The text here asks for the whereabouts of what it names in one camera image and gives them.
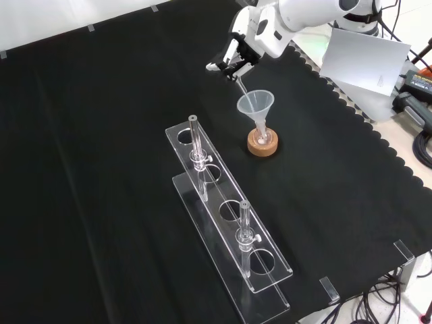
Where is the black grey handle device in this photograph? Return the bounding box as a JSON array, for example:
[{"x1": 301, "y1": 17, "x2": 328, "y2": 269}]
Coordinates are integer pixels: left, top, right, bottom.
[{"x1": 393, "y1": 92, "x2": 432, "y2": 132}]

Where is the coiled black cable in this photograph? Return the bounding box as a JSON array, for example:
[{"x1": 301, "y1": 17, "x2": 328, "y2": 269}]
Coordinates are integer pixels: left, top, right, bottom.
[{"x1": 413, "y1": 130, "x2": 432, "y2": 166}]

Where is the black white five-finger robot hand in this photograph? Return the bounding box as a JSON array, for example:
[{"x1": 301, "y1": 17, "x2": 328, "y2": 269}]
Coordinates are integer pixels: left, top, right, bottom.
[{"x1": 205, "y1": 7, "x2": 263, "y2": 82}]

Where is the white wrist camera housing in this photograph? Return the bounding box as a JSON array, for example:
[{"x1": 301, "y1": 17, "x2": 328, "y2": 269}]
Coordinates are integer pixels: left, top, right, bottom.
[{"x1": 253, "y1": 7, "x2": 294, "y2": 59}]

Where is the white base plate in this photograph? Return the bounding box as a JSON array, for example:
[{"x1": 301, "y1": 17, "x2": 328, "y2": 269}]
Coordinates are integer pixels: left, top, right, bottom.
[{"x1": 290, "y1": 23, "x2": 399, "y2": 122}]

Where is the pale board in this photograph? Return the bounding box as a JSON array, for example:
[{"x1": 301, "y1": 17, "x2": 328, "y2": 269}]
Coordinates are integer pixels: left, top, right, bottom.
[{"x1": 319, "y1": 27, "x2": 412, "y2": 99}]

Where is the clear cloth clip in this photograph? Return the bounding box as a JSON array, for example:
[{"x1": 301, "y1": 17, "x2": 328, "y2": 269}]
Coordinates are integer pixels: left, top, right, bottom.
[
  {"x1": 319, "y1": 276, "x2": 341, "y2": 303},
  {"x1": 394, "y1": 239, "x2": 415, "y2": 261}
]

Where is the small glass round-bottom flask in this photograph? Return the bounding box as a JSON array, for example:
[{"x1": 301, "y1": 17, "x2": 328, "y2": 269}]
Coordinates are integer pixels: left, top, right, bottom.
[{"x1": 252, "y1": 123, "x2": 273, "y2": 146}]

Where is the black bench cloth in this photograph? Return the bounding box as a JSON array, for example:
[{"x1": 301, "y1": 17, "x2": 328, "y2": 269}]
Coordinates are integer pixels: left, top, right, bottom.
[{"x1": 0, "y1": 0, "x2": 432, "y2": 324}]

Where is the translucent plastic funnel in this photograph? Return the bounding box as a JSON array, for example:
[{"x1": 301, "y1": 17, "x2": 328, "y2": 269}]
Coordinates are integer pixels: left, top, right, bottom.
[{"x1": 236, "y1": 89, "x2": 275, "y2": 136}]

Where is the red black tripod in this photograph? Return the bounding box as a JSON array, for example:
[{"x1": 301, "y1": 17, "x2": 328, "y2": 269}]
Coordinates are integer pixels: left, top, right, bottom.
[{"x1": 410, "y1": 36, "x2": 432, "y2": 74}]

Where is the black cable tangle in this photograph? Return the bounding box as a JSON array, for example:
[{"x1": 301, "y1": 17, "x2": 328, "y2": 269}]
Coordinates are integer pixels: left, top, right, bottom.
[{"x1": 317, "y1": 266, "x2": 432, "y2": 324}]

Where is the black power adapter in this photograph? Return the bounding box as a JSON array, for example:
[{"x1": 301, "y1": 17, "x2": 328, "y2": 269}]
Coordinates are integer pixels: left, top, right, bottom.
[{"x1": 400, "y1": 69, "x2": 432, "y2": 97}]

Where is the clear acrylic funnel stand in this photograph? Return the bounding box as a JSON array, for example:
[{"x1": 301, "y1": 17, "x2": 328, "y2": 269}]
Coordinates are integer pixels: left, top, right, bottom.
[{"x1": 165, "y1": 114, "x2": 293, "y2": 324}]

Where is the cork ring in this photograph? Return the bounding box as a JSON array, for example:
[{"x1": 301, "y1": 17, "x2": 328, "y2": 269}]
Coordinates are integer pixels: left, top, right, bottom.
[{"x1": 247, "y1": 130, "x2": 280, "y2": 157}]

